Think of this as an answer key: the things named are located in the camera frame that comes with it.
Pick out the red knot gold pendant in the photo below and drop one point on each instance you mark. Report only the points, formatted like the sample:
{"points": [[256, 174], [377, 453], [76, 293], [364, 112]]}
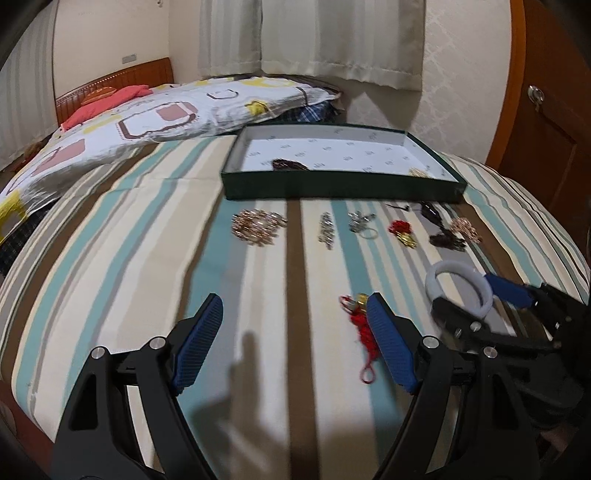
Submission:
{"points": [[356, 307]]}

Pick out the white patterned quilt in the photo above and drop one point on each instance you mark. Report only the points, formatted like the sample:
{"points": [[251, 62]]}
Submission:
{"points": [[196, 109]]}

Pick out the red rose gold charm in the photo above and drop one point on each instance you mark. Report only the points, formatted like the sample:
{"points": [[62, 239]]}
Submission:
{"points": [[403, 231]]}

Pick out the striped bed cover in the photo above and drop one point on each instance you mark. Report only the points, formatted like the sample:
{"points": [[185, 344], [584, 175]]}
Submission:
{"points": [[133, 248]]}

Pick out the gold pearl rhinestone brooch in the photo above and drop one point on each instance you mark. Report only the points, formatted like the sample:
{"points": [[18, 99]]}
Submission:
{"points": [[257, 227]]}

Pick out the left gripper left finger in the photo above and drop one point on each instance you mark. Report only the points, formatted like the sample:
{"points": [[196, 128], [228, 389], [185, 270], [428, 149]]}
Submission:
{"points": [[96, 438]]}

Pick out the wall socket plate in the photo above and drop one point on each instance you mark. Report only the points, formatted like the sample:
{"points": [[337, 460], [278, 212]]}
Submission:
{"points": [[128, 59]]}

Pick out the dark green tray box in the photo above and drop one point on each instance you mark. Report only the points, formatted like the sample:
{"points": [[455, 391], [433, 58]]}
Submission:
{"points": [[327, 161]]}

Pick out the blue plaid blanket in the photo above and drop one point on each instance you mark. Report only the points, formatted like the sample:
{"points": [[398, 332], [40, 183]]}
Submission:
{"points": [[324, 112]]}

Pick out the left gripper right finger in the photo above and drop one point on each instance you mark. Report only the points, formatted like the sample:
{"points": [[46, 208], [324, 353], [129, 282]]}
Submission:
{"points": [[428, 370]]}

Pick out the red pillow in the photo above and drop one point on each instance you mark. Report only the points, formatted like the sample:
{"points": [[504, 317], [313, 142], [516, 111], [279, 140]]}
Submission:
{"points": [[96, 107]]}

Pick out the wooden headboard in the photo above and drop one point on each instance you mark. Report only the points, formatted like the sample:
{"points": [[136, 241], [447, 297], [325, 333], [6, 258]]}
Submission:
{"points": [[152, 73]]}

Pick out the silver rhinestone bar brooch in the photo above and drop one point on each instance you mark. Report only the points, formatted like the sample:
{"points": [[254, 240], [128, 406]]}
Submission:
{"points": [[326, 231]]}

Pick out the metal cabinet handle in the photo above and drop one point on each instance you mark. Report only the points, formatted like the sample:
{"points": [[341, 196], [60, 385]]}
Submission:
{"points": [[536, 96]]}

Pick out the left striped curtain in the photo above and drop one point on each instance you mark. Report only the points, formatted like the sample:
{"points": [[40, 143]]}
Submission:
{"points": [[28, 112]]}

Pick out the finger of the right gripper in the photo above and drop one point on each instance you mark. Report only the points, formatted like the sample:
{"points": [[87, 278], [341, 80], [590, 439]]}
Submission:
{"points": [[544, 298], [468, 331]]}

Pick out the cream window curtain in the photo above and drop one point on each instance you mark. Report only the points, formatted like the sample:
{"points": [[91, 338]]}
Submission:
{"points": [[379, 42]]}

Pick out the wooden cabinet door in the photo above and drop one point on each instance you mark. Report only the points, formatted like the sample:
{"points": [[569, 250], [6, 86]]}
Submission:
{"points": [[547, 152]]}

